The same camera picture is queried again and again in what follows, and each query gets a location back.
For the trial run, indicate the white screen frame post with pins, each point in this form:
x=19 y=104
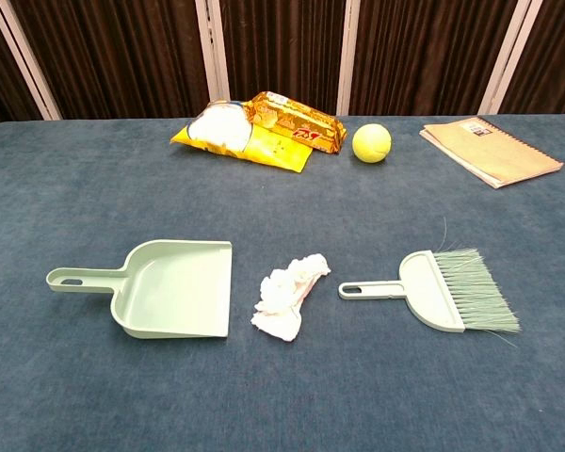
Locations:
x=216 y=70
x=508 y=59
x=30 y=61
x=350 y=47

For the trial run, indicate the yellow tennis ball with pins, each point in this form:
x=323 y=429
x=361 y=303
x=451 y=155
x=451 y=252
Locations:
x=372 y=143

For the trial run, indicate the yellow snack bag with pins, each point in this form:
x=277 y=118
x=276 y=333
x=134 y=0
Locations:
x=273 y=150

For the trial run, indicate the golden brown biscuit package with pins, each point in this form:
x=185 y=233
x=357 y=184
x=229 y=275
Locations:
x=287 y=117

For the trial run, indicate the light green plastic dustpan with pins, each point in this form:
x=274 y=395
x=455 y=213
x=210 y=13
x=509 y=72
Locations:
x=169 y=292

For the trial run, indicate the white paper tissue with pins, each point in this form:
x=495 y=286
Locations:
x=282 y=296

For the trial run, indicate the kraft spiral notebook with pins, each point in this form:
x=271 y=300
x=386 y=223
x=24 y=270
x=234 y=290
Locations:
x=489 y=148

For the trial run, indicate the light green hand brush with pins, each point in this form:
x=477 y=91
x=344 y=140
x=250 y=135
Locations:
x=424 y=292

